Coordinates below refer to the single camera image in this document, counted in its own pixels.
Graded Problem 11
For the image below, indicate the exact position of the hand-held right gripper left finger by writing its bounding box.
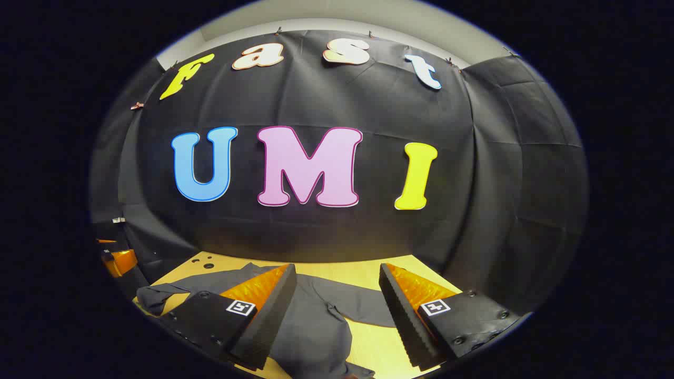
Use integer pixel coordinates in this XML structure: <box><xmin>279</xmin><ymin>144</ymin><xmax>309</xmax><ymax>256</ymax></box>
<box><xmin>158</xmin><ymin>263</ymin><xmax>298</xmax><ymax>371</ymax></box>

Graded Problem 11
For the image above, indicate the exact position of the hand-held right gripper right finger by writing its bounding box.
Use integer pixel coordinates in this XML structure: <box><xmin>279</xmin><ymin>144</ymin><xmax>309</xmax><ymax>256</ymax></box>
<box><xmin>378</xmin><ymin>263</ymin><xmax>522</xmax><ymax>371</ymax></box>

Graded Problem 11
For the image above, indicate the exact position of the grey button shirt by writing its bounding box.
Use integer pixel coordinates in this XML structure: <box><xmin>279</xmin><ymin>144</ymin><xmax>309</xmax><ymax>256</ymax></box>
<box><xmin>136</xmin><ymin>262</ymin><xmax>401</xmax><ymax>379</ymax></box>

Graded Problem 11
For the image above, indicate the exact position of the black backdrop cloth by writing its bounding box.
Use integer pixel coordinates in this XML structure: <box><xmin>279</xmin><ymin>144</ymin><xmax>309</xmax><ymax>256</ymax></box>
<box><xmin>90</xmin><ymin>29</ymin><xmax>588</xmax><ymax>316</ymax></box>

